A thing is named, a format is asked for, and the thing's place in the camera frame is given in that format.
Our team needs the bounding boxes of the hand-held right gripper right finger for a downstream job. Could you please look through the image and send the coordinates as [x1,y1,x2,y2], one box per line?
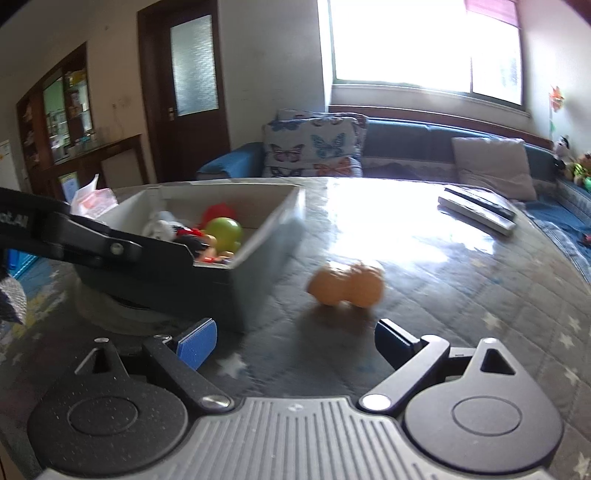
[360,318,518,412]

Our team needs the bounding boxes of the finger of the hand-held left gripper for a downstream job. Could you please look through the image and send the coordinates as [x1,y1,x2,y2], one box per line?
[41,210,197,278]

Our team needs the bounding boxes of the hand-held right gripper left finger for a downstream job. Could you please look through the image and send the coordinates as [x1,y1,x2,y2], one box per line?
[74,318,234,411]

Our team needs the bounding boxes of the white plush rabbit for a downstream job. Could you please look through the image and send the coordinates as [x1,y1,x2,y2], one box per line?
[142,211,185,241]

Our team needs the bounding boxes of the orange squishy toy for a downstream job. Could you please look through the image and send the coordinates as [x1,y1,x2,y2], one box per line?
[307,261,385,308]

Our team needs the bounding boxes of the red and black plush toy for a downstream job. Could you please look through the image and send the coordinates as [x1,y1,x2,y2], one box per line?
[174,226,234,266]

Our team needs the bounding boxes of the grey cardboard box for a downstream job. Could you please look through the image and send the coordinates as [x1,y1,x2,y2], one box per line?
[74,182,306,334]

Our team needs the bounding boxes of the green ball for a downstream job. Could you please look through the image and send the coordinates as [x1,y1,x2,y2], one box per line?
[205,217,244,254]

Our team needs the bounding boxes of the red round crab toy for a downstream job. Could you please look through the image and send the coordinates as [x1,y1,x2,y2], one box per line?
[199,204,236,229]

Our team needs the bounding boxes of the person's left forearm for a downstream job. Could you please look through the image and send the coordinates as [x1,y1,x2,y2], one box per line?
[0,263,27,325]

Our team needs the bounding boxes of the quilted glass covered desktop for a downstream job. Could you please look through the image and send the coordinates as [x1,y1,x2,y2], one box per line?
[0,175,591,480]

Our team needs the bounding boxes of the blue carton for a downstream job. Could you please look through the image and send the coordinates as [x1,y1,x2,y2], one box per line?
[7,249,42,280]

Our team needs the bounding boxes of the tissue pack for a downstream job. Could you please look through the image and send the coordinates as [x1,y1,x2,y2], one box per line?
[70,174,117,217]

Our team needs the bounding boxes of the wooden sideboard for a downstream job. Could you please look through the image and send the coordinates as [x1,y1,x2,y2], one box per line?
[44,134,144,199]

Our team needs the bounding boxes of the wooden display cabinet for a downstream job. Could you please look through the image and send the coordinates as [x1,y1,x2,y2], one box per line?
[16,41,95,185]

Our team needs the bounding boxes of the dark wooden door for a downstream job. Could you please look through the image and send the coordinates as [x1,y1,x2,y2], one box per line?
[137,0,232,183]

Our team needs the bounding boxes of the white remote control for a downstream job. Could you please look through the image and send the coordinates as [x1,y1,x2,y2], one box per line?
[438,191,517,237]

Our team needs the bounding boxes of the black remote control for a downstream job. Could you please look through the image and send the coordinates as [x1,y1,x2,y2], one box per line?
[444,185,517,220]

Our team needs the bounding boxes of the white pillow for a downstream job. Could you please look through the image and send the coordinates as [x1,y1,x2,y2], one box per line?
[451,137,539,201]

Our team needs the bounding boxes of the blue sofa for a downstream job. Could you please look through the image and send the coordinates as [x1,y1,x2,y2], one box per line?
[196,115,591,278]

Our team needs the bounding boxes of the butterfly print pillow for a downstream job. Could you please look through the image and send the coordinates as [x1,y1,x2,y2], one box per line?
[262,117,363,178]
[276,109,369,139]

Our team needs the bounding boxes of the yellow green plush toy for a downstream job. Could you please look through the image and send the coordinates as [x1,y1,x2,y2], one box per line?
[573,154,591,186]

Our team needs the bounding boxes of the black and white plush toy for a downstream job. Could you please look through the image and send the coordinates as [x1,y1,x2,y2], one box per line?
[553,135,573,169]

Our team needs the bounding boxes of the colourful pinwheel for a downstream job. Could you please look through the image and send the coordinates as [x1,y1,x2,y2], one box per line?
[549,85,566,132]

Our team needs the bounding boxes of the window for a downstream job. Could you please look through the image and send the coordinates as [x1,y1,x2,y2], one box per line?
[325,0,527,112]

